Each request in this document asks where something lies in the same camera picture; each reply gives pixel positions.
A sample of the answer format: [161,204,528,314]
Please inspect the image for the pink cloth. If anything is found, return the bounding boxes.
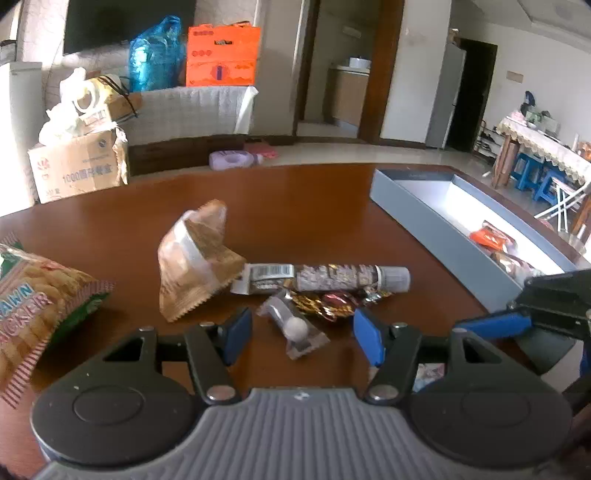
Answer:
[245,142,280,160]

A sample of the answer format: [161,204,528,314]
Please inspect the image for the orange snack packet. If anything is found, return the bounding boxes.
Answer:
[470,220,517,250]

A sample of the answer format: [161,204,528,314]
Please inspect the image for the grey cardboard box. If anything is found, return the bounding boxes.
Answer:
[369,168,578,317]

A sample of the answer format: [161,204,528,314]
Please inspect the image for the small clear white-ball packet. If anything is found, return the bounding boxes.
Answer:
[256,290,331,361]

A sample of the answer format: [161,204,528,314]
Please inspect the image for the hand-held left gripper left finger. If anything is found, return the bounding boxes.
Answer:
[92,307,254,406]

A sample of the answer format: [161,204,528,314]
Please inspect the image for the small pale printed packet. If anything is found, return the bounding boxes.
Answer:
[412,362,447,394]

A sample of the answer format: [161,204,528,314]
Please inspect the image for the blue plastic stool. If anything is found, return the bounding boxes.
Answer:
[510,152,543,191]
[536,171,570,204]

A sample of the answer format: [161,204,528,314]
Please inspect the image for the grey refrigerator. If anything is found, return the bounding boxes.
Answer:
[425,44,467,149]

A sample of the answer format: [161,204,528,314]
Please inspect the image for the yellow red-striped cracker bag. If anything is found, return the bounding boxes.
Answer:
[0,231,116,409]

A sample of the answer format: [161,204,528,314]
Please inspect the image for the foil candy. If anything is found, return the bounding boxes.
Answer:
[323,290,385,322]
[294,293,334,320]

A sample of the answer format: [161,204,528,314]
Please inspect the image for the white plastic bag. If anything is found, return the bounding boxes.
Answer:
[39,67,116,144]

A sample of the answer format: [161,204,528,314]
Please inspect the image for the blue plastic bag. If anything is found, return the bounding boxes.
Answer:
[129,16,185,93]

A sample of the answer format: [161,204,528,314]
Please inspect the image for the wooden kitchen cabinet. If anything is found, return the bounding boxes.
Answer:
[329,65,370,127]

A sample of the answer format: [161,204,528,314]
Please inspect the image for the olive green snack packet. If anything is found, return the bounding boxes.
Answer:
[489,251,537,283]

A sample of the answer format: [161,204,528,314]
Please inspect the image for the large cardboard box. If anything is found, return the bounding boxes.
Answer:
[28,127,131,204]

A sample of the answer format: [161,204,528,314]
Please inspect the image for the tan snack packet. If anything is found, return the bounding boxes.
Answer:
[158,199,247,323]

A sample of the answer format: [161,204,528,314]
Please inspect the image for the orange gift box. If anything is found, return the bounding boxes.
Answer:
[185,24,262,88]

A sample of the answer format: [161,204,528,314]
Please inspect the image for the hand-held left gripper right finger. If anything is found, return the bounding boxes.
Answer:
[353,308,513,406]

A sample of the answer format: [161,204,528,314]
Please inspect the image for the purple bottle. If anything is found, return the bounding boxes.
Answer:
[209,150,265,172]

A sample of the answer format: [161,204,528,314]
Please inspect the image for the shoe rack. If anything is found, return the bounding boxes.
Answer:
[475,122,504,158]

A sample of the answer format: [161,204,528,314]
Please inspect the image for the white cloth cover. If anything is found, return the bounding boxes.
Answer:
[124,85,259,146]

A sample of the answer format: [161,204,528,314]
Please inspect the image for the small cardboard box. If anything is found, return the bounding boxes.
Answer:
[81,90,145,127]

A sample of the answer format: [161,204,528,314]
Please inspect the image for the white folding chair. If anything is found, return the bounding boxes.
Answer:
[534,178,591,232]

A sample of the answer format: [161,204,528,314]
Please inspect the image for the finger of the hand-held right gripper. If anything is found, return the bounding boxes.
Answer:
[455,309,536,343]
[516,330,581,376]

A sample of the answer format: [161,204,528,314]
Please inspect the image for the pale yellow tape roll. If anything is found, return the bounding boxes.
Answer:
[74,78,112,114]

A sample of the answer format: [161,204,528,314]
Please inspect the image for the white chest fridge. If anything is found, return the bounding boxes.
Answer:
[0,62,45,217]

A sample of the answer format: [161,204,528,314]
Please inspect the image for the black television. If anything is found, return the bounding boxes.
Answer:
[62,0,197,56]

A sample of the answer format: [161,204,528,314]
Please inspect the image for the dining table with lace cloth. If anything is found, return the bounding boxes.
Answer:
[492,115,591,188]

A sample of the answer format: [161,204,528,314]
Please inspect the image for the dark wooden television cabinet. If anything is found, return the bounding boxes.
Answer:
[127,133,296,177]

